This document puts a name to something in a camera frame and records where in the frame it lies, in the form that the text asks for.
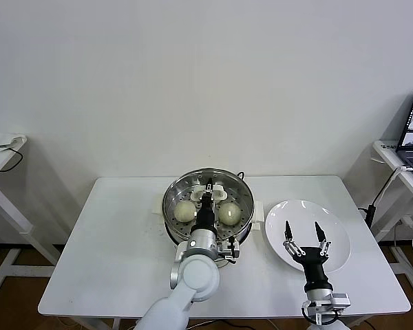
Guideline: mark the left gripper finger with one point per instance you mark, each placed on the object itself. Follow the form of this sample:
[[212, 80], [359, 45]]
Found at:
[[209, 190], [202, 196]]

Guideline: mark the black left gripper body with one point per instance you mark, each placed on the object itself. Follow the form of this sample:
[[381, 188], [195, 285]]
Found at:
[[206, 213]]

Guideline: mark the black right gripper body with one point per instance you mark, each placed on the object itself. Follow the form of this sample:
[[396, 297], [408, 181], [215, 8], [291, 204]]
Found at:
[[313, 264]]

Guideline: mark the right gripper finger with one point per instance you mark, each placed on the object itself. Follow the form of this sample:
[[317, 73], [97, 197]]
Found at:
[[323, 240], [290, 240]]

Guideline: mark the round glass pot lid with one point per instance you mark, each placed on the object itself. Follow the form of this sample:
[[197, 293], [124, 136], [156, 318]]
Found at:
[[221, 194]]

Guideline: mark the white steamed baozi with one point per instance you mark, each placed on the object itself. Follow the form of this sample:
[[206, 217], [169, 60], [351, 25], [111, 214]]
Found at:
[[230, 214], [185, 211]]

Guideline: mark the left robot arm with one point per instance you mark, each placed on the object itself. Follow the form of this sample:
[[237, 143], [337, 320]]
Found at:
[[192, 275]]

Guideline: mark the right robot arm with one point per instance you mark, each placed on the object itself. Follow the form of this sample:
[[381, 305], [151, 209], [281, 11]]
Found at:
[[321, 306]]

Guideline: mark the stainless steel steamer basket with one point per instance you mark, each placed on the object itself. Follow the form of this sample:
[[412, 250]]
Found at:
[[244, 231]]

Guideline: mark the white round plate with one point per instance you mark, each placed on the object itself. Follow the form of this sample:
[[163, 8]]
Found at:
[[296, 213]]

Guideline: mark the white charger plug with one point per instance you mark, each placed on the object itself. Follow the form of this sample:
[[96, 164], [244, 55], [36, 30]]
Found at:
[[404, 168]]

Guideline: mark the white side table with laptop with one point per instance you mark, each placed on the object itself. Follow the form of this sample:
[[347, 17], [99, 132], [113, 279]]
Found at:
[[382, 148]]

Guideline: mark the grey open laptop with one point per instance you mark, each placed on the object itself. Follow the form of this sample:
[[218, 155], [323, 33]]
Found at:
[[411, 137]]

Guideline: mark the white folded cloth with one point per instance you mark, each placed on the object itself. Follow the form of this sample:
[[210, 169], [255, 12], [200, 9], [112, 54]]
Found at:
[[0, 139]]

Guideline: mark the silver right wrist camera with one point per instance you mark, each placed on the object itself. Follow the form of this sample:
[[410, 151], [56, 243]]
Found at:
[[341, 299]]

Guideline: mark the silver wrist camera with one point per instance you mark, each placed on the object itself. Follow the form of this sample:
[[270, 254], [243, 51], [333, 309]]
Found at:
[[230, 251], [341, 299]]

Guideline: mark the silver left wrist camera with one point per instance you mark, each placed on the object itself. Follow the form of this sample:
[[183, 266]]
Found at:
[[230, 251]]

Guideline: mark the white wall socket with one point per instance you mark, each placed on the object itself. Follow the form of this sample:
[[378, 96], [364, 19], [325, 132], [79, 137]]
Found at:
[[407, 221]]

